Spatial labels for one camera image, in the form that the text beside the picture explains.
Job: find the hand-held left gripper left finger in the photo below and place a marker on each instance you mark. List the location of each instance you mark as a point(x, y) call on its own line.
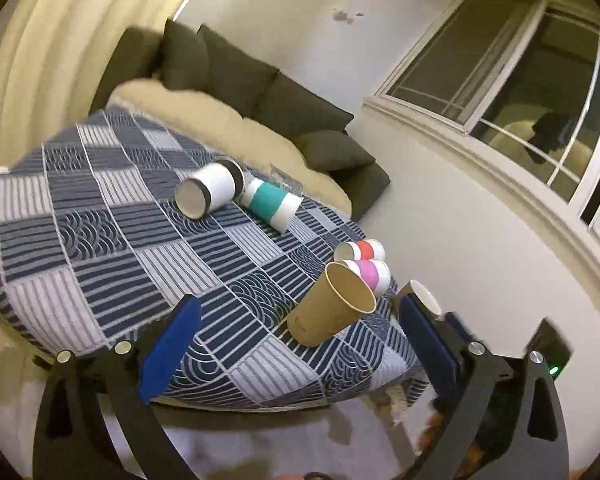
point(170, 350)

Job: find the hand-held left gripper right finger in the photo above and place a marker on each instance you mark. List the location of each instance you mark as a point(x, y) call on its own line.
point(425, 342)

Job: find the plain white cup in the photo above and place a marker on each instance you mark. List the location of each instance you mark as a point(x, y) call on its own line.
point(426, 299)

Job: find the white cup with pink band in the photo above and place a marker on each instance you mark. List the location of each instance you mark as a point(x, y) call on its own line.
point(372, 274)

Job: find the brown paper cup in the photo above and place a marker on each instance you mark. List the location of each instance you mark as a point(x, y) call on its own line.
point(325, 312)

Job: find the white cup with red band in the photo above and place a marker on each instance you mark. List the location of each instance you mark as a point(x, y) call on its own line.
point(364, 250)

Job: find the white cup with black rim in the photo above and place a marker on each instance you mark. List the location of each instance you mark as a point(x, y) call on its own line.
point(211, 186)

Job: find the white cup with teal band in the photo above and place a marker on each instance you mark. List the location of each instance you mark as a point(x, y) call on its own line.
point(267, 202)

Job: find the clear plastic cup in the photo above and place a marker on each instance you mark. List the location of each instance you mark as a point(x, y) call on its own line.
point(286, 180)

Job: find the blue patchwork blanket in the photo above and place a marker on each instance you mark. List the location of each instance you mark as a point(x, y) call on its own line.
point(105, 240)

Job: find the dark grey sofa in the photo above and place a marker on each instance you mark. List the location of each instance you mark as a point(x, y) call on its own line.
point(370, 180)

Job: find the dark grey cushion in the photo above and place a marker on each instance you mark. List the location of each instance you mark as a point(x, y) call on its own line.
point(334, 150)
point(185, 57)
point(300, 110)
point(235, 75)

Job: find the cream fleece throw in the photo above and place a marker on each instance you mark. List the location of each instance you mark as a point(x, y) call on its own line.
point(220, 120)

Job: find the white framed window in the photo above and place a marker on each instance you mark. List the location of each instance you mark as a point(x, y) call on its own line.
point(505, 75)

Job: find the cream curtain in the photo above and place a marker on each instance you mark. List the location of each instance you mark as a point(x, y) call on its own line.
point(55, 50)

